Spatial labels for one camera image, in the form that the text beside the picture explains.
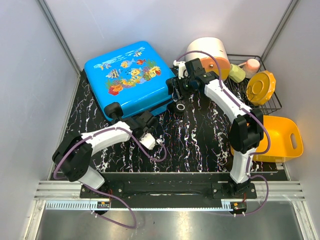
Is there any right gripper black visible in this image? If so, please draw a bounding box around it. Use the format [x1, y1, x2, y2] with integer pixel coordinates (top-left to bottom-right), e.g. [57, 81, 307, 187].
[171, 73, 196, 100]

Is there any blue fish-print suitcase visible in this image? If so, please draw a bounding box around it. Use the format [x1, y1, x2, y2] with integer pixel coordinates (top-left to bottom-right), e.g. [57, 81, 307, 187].
[84, 41, 176, 118]

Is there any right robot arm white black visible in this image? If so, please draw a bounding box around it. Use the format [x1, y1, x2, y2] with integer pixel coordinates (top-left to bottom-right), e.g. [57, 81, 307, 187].
[166, 58, 264, 199]

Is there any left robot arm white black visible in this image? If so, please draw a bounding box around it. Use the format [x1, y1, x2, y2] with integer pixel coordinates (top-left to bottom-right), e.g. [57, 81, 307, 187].
[52, 111, 158, 198]

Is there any black marble pattern mat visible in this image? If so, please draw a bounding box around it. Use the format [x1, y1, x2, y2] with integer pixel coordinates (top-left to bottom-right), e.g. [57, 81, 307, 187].
[62, 66, 278, 174]

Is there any white drawer cabinet with orange drawers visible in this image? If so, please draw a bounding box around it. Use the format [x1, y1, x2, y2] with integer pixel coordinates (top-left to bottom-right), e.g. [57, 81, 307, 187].
[185, 37, 231, 81]

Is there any green faceted cup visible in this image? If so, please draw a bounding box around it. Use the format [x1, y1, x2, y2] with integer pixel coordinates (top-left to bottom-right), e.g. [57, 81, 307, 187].
[229, 64, 246, 83]

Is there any yellow plastic basket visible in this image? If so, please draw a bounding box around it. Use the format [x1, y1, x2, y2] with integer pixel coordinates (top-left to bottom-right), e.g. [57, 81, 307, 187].
[228, 111, 304, 164]

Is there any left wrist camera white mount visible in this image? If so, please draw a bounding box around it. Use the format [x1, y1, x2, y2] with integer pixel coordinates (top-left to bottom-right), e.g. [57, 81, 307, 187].
[139, 133, 162, 150]

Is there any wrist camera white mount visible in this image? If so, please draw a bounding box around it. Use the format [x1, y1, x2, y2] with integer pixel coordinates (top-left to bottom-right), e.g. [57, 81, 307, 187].
[139, 133, 162, 150]
[173, 60, 188, 79]

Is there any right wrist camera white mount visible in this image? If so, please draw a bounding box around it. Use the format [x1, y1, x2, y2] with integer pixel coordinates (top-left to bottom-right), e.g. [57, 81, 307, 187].
[173, 60, 188, 79]

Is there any black wire dish rack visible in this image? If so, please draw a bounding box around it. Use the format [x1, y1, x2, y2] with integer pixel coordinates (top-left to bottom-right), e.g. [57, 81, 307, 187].
[224, 53, 282, 115]

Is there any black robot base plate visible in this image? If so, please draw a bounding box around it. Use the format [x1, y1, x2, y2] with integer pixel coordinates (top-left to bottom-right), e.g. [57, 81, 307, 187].
[79, 171, 258, 201]

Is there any aluminium rail frame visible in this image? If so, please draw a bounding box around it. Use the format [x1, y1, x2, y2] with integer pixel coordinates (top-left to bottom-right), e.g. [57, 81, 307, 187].
[23, 180, 320, 240]

